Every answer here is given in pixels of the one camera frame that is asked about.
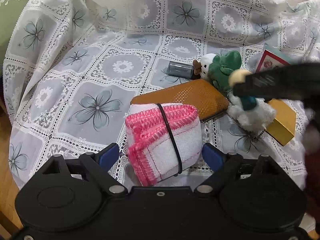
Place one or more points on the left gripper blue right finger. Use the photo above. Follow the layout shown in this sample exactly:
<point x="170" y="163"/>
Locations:
<point x="224" y="167"/>

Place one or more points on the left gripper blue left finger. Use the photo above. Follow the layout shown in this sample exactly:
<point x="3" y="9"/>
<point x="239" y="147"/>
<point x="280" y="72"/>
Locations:
<point x="96" y="167"/>

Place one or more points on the beige teal mushroom toy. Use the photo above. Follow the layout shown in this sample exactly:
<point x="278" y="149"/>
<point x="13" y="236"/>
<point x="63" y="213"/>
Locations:
<point x="236" y="80"/>

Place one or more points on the pink white towel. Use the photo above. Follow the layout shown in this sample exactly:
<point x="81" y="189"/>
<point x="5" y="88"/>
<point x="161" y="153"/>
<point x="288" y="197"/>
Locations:
<point x="162" y="140"/>

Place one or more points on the grey tape roll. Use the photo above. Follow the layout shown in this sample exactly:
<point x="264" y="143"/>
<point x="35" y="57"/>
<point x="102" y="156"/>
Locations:
<point x="180" y="69"/>

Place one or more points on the red teal donut box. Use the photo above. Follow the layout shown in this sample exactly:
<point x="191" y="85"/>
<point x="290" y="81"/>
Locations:
<point x="272" y="58"/>

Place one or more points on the yellow cardboard box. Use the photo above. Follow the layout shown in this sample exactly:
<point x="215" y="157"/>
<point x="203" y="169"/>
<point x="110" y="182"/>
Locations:
<point x="282" y="129"/>

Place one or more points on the white fluffy plush toy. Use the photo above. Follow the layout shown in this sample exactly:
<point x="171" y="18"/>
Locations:
<point x="252" y="114"/>

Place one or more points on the orange brown flat case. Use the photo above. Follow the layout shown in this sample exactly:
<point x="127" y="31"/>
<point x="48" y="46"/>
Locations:
<point x="199" y="93"/>

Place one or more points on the green white plush toy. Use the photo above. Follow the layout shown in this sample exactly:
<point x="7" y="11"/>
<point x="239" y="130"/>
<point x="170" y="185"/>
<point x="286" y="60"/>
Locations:
<point x="216" y="69"/>

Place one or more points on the white lace floral sofa cover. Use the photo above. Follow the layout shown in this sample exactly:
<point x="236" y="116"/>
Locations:
<point x="72" y="67"/>

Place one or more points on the green embroidered cushion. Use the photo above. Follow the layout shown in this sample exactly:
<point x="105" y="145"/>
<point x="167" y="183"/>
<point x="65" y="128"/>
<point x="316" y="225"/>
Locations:
<point x="10" y="11"/>

